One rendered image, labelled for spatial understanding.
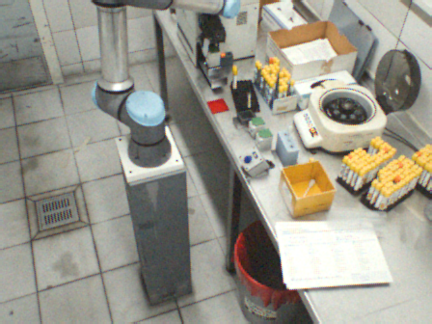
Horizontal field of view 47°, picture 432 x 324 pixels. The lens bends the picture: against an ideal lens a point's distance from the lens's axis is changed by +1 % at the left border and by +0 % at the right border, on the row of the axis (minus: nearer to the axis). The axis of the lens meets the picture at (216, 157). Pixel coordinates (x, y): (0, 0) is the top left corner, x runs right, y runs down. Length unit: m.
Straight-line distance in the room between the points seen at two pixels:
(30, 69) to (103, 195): 1.10
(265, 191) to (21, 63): 2.21
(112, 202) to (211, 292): 0.76
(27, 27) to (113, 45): 1.83
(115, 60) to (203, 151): 1.50
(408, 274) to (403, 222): 0.19
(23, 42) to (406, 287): 2.66
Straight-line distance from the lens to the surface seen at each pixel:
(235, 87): 1.97
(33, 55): 3.44
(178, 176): 1.71
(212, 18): 1.88
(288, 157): 1.66
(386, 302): 1.50
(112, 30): 1.51
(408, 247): 1.62
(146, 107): 1.55
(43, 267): 2.61
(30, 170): 3.04
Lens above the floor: 2.14
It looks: 47 degrees down
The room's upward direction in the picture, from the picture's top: 1 degrees clockwise
